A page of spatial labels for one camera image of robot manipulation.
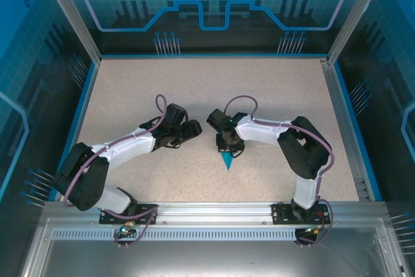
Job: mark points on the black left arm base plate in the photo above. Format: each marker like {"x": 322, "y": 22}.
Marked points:
{"x": 146, "y": 213}

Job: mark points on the aluminium frame post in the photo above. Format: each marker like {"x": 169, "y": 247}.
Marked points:
{"x": 353, "y": 20}
{"x": 78, "y": 20}

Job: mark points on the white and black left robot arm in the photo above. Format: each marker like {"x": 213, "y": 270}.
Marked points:
{"x": 129, "y": 149}

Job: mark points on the aluminium mounting rail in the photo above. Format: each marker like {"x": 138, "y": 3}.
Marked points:
{"x": 210, "y": 212}

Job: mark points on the grey metal tray panel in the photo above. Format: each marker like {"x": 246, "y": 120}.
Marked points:
{"x": 210, "y": 257}

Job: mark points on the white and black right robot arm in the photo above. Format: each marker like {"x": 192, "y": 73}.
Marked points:
{"x": 259, "y": 131}

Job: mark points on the aluminium side rail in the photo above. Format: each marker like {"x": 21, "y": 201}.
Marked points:
{"x": 344, "y": 127}

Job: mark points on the blue paper sheet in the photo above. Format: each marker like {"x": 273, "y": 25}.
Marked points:
{"x": 229, "y": 161}

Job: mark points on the blue table border strip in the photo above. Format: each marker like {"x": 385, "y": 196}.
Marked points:
{"x": 78, "y": 127}
{"x": 355, "y": 127}

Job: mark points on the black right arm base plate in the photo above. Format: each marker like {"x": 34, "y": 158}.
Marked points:
{"x": 280, "y": 213}

